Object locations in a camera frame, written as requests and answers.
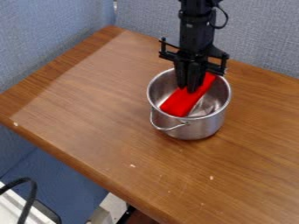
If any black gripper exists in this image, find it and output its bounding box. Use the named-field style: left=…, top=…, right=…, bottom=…
left=159, top=24, right=230, bottom=93

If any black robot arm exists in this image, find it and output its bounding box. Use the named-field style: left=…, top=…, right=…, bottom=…
left=159, top=0, right=230, bottom=93

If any metal pot with handle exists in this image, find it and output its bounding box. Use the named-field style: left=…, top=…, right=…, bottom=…
left=147, top=69, right=231, bottom=140

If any red block object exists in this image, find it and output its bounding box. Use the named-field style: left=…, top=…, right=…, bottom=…
left=161, top=73, right=217, bottom=117

